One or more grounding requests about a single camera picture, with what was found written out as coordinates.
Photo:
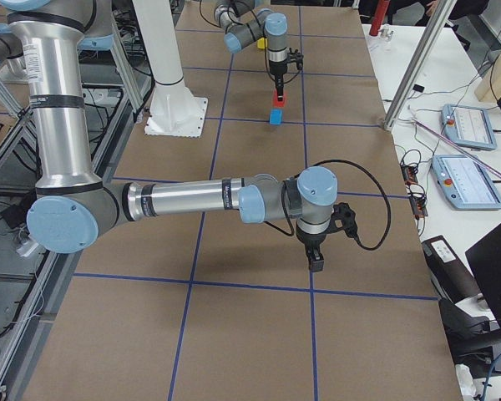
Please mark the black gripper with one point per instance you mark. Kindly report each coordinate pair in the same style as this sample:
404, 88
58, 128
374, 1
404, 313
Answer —
310, 240
277, 70

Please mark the teach pendant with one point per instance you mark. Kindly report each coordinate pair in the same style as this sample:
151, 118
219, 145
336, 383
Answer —
468, 126
465, 184

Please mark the red block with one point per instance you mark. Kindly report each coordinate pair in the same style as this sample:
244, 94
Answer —
278, 102

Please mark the blue block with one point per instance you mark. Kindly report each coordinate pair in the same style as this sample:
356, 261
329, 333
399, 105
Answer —
276, 117

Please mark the black cardboard box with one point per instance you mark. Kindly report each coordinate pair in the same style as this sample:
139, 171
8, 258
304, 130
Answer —
449, 276

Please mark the grabber reacher tool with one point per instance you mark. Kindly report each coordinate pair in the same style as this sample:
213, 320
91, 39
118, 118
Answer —
439, 135

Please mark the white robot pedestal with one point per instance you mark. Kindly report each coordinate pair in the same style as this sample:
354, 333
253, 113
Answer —
174, 110

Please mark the yellow block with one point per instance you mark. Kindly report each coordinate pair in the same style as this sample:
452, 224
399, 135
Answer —
261, 43

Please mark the upper teach pendant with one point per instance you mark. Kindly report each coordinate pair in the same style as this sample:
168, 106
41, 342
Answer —
468, 126

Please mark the lower teach pendant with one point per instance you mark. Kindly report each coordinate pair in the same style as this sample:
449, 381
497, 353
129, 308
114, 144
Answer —
465, 184

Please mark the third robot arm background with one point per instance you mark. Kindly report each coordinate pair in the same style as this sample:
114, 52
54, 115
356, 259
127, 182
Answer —
11, 50

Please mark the metal valve fitting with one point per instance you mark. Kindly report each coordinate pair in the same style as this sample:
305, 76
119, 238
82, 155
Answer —
386, 34

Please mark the red bottle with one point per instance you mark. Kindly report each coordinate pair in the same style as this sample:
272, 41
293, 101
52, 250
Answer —
378, 17

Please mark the black monitor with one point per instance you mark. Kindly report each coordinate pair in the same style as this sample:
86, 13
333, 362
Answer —
484, 259

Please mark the aluminium frame post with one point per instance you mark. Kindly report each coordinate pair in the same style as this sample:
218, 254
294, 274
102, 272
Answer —
424, 47

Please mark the small black square pad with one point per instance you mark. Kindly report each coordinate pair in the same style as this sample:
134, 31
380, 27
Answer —
418, 88

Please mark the orange circuit board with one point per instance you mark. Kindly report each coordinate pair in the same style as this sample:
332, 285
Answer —
409, 174

